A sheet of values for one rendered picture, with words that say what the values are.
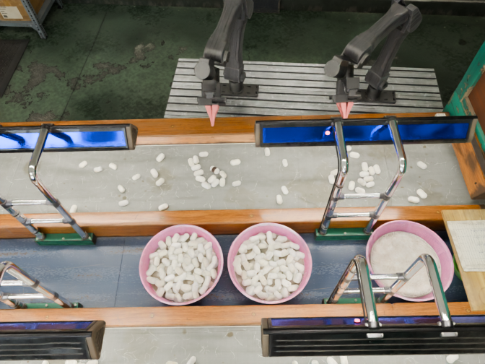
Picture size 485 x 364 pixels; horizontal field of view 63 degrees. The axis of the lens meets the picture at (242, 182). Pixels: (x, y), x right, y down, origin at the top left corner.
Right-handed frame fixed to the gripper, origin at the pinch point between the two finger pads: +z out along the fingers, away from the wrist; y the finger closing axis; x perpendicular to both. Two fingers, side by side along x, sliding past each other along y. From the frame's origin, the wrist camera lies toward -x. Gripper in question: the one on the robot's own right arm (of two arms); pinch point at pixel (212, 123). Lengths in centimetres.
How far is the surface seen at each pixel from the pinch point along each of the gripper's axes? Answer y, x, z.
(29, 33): -157, 174, -74
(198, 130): -6.6, 10.6, 2.2
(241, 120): 10.3, 13.2, -1.3
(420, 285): 66, -26, 51
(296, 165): 30.7, 2.5, 15.5
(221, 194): 3.0, -5.1, 25.2
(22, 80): -147, 141, -35
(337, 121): 37, -34, 0
